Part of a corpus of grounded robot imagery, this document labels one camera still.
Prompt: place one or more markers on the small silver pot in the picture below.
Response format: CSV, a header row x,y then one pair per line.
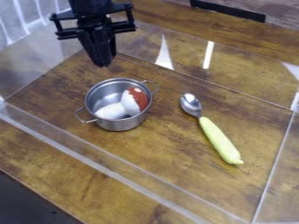
x,y
106,93

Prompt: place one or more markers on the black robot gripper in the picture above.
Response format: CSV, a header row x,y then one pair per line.
x,y
87,15

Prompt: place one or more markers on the black bar on table edge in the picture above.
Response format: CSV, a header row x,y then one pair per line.
x,y
229,10

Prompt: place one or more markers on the red and white toy mushroom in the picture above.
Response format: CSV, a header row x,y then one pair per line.
x,y
132,104

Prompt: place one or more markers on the spoon with yellow handle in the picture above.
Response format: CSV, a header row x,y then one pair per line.
x,y
221,142

